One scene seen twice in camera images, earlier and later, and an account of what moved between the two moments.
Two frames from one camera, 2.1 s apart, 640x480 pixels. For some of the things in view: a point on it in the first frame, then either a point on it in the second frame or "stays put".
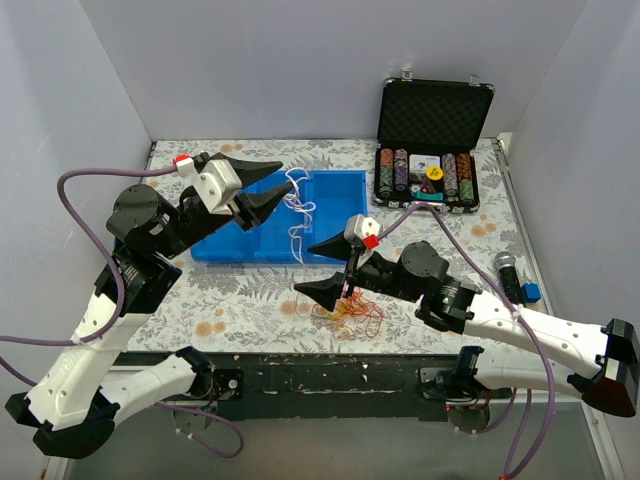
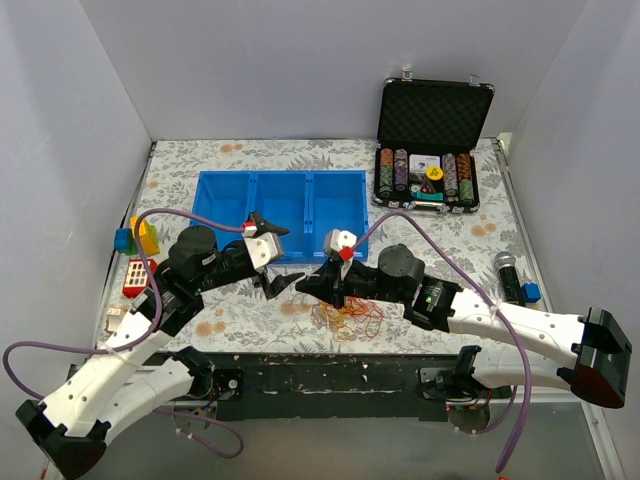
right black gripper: x=348 y=275 stays put
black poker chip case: x=427 y=139 stays put
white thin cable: x=294 y=200 → x=302 y=303
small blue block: x=532 y=292 stays put
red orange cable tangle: x=349 y=310 stays put
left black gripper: x=240 y=208 → x=263 y=272
